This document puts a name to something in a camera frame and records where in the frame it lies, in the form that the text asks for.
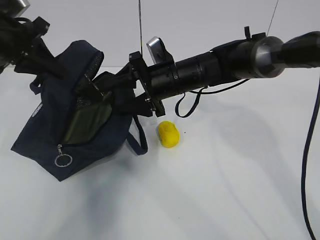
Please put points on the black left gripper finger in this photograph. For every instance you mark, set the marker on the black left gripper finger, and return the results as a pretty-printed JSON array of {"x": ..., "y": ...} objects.
[{"x": 53, "y": 64}]

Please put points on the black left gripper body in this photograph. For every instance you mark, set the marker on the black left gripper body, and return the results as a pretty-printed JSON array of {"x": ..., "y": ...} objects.
[{"x": 33, "y": 55}]

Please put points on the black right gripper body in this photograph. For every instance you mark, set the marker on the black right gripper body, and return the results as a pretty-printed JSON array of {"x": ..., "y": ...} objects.
[{"x": 158, "y": 80}]

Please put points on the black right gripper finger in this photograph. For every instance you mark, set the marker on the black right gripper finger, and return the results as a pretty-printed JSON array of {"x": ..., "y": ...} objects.
[
  {"x": 106, "y": 82},
  {"x": 137, "y": 106}
]

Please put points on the green lid glass container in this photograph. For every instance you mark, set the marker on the green lid glass container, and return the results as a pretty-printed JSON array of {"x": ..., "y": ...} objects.
[{"x": 85, "y": 123}]

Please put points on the navy blue lunch bag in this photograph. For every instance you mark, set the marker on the navy blue lunch bag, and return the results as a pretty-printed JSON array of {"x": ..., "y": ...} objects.
[{"x": 40, "y": 138}]

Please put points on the green cucumber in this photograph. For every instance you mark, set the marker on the green cucumber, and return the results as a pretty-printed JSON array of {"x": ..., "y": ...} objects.
[{"x": 108, "y": 98}]

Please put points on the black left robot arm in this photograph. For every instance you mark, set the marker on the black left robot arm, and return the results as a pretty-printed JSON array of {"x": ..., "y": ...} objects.
[{"x": 9, "y": 38}]

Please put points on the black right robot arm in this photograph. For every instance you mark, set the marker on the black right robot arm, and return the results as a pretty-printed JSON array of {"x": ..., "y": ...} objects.
[{"x": 257, "y": 56}]

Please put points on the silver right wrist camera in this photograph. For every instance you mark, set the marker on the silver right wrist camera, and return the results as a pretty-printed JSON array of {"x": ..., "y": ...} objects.
[{"x": 158, "y": 51}]

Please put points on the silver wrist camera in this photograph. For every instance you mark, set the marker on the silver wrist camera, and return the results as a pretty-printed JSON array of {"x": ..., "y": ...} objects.
[
  {"x": 14, "y": 8},
  {"x": 158, "y": 51}
]

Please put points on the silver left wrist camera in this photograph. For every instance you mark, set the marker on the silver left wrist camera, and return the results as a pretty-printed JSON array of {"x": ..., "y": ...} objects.
[{"x": 14, "y": 8}]

